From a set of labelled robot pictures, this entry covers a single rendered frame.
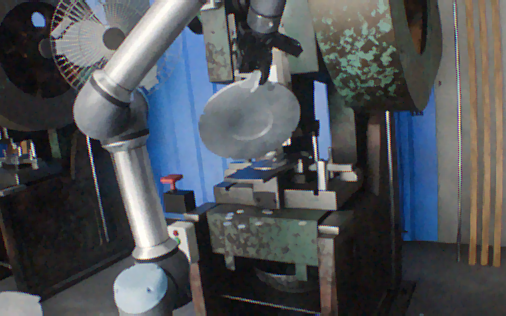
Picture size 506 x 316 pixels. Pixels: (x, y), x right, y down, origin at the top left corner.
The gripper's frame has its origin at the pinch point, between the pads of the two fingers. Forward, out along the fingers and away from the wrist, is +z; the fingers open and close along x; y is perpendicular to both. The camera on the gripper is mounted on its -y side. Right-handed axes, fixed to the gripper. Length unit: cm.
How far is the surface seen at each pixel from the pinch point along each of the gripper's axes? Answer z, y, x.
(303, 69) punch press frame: 4.1, -19.4, -8.2
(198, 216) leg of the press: 49, 13, 8
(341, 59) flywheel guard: -16.2, -15.2, 9.7
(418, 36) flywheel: -1, -65, -14
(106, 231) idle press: 178, 43, -60
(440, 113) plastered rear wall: 69, -135, -29
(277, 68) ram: 11.3, -16.4, -16.8
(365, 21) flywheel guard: -28.0, -16.4, 10.6
